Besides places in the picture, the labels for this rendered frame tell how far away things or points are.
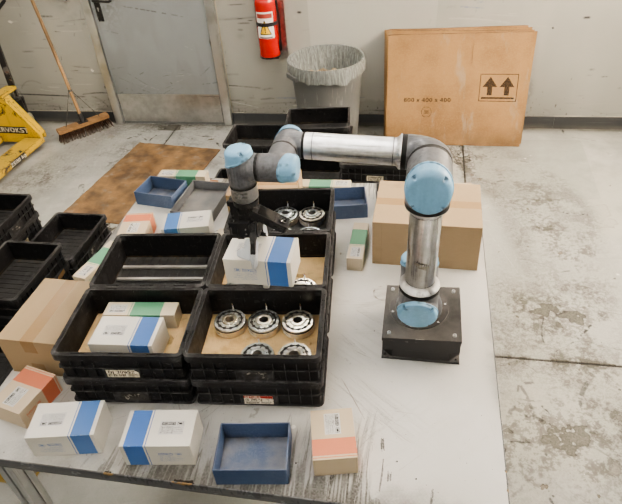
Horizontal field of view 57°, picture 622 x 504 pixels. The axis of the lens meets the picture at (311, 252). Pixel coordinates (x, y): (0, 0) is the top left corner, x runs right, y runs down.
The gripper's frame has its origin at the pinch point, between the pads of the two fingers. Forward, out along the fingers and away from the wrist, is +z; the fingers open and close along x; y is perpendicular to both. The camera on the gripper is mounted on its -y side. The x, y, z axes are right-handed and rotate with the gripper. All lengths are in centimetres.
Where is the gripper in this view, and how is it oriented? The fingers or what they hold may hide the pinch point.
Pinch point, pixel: (262, 255)
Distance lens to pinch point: 171.4
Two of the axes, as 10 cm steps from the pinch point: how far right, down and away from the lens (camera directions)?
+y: -9.8, -0.5, 1.8
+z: 0.8, 7.9, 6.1
